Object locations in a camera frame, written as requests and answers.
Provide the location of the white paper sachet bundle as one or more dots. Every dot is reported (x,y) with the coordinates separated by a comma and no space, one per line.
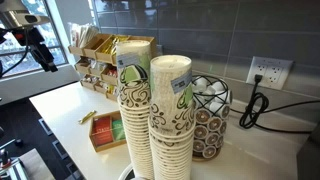
(83,33)

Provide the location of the white plate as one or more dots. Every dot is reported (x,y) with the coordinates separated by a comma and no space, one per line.
(124,173)

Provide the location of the wooden tiered shelf organizer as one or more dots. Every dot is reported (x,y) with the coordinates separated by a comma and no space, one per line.
(91,43)

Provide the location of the tall printed paper cup stack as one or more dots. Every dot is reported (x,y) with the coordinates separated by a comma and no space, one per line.
(133,100)

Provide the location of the wooden tea box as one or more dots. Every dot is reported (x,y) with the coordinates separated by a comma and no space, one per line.
(107,147)

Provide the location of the metal stand equipment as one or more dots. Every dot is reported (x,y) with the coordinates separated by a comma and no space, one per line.
(5,160)

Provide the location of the red tea bag pack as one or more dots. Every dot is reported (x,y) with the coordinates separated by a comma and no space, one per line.
(101,130)

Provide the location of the white creamer cup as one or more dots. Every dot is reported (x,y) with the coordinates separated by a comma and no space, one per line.
(200,83)
(215,108)
(218,87)

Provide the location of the green tea bag pack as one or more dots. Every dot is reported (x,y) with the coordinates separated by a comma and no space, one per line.
(118,130)

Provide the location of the brown coffee pod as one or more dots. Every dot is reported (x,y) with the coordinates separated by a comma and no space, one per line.
(201,131)
(202,116)
(199,145)
(209,152)
(212,139)
(214,124)

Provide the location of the short printed paper cup stack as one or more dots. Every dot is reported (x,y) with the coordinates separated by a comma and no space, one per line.
(170,116)

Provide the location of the yellow mustard packet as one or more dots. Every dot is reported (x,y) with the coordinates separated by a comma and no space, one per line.
(112,89)

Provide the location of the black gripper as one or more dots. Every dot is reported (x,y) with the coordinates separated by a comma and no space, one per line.
(41,53)

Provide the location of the yellow foil sachet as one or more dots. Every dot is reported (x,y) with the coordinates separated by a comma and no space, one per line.
(87,117)

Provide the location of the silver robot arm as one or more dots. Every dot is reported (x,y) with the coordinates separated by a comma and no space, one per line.
(16,16)

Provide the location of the white wall power outlet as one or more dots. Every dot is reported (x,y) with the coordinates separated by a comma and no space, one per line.
(276,71)

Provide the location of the red sauce packet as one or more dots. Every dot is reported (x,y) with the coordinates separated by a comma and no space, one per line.
(112,72)

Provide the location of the yellow sachet pile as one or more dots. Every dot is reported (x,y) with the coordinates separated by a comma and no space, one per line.
(111,46)

